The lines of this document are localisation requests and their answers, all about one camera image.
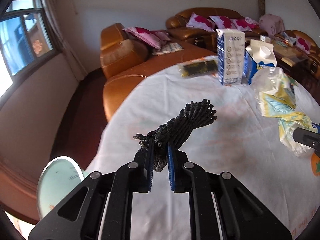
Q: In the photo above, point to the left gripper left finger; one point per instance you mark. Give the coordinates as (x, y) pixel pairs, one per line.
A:
(100, 207)

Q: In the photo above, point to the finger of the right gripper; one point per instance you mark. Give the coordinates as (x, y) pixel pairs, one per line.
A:
(316, 126)

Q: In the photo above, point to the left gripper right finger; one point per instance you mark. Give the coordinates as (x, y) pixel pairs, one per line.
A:
(220, 206)

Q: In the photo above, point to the yellow printed plastic bag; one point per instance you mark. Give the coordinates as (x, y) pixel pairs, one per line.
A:
(275, 94)

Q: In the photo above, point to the black foam net bundle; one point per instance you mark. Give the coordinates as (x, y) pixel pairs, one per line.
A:
(177, 130)

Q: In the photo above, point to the light blue trash bin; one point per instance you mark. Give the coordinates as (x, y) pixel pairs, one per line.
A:
(59, 177)

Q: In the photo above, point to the white printed tablecloth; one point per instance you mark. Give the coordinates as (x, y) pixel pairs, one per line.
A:
(240, 141)

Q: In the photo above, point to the dark wooden coffee table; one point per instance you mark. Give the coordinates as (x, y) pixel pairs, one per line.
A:
(294, 60)

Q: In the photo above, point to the blue gable-top milk carton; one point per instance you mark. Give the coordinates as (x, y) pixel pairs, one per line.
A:
(258, 54)

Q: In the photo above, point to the small white box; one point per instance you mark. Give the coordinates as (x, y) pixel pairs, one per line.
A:
(265, 39)

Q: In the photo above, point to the pink covered chair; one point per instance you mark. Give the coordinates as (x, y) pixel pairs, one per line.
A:
(272, 24)

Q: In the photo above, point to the tall white milk carton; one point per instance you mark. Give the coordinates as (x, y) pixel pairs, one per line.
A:
(231, 54)

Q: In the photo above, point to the checkered cloth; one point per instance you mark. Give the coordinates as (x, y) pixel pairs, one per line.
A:
(168, 49)

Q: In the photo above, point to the orange leather chaise sofa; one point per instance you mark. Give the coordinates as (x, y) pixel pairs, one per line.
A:
(127, 62)

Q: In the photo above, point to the brown leather back sofa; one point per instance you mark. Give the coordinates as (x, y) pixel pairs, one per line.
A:
(176, 26)

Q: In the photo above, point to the pink floral pillow on chaise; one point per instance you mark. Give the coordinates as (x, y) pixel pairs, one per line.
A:
(155, 39)

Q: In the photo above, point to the window with dark frame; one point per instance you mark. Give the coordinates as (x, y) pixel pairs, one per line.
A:
(27, 42)

